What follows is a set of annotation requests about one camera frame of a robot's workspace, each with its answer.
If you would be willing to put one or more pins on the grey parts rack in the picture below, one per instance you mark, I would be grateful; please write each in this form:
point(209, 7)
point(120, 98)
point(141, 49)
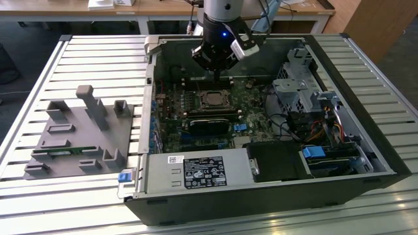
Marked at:
point(81, 137)

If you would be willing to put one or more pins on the black rounded object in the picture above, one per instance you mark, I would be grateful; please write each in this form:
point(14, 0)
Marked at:
point(8, 63)

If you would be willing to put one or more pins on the green motherboard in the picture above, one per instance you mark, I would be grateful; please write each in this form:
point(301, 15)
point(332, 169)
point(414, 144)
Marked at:
point(253, 117)

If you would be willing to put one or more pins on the wooden cabinet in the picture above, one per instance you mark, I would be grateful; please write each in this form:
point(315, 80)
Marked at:
point(375, 24)

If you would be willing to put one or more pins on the blue case latch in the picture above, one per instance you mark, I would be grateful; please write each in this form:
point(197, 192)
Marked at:
point(124, 177)

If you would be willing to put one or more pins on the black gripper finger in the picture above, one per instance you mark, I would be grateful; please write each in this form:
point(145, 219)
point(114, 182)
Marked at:
point(197, 56)
point(219, 76)

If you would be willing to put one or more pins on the blue disk carrier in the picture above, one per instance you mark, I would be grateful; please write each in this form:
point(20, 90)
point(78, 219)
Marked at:
point(312, 153)

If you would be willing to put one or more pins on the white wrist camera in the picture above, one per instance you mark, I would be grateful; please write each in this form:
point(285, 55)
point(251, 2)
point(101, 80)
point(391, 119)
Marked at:
point(245, 50)

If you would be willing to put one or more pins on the silver chipset heatsink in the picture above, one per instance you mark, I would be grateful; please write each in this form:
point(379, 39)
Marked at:
point(241, 142)

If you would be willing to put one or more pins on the black plastic shroud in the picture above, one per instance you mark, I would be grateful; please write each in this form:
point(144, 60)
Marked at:
point(276, 159)

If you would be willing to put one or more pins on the metal drive cage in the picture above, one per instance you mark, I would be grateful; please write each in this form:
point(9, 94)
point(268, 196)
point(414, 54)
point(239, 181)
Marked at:
point(289, 98)

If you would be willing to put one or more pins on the black graphics card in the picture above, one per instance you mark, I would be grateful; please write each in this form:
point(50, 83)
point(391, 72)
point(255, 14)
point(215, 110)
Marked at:
point(208, 126)

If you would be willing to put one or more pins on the black RAM slot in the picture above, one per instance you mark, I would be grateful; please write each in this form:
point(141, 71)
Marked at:
point(205, 86)
point(212, 112)
point(212, 117)
point(205, 81)

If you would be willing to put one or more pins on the plain white box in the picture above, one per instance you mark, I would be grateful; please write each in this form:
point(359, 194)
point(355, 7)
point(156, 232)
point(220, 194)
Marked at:
point(100, 5)

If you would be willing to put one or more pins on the green RAM stick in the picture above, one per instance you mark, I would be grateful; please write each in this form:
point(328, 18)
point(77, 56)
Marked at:
point(76, 149)

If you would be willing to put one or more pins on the CPU socket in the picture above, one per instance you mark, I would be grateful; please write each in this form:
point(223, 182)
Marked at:
point(232, 107)

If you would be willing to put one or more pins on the black PC case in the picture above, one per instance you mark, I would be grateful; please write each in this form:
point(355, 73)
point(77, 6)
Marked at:
point(228, 208)

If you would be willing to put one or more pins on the silver CPU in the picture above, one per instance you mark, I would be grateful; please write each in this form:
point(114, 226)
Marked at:
point(213, 98)

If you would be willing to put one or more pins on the round coin battery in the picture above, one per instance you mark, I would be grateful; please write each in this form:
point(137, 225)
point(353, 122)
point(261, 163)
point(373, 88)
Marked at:
point(249, 85)

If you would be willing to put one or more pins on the blue board connector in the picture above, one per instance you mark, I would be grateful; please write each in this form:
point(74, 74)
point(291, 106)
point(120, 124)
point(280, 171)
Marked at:
point(239, 127)

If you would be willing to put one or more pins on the silver power supply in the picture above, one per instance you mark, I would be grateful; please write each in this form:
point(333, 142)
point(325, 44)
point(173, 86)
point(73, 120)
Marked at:
point(162, 171)

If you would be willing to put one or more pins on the wooden desk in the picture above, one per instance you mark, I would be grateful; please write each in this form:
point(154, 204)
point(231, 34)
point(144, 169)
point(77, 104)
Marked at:
point(48, 11)

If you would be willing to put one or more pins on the white box with print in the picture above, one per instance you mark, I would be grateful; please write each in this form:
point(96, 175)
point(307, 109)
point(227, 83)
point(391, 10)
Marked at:
point(125, 2)

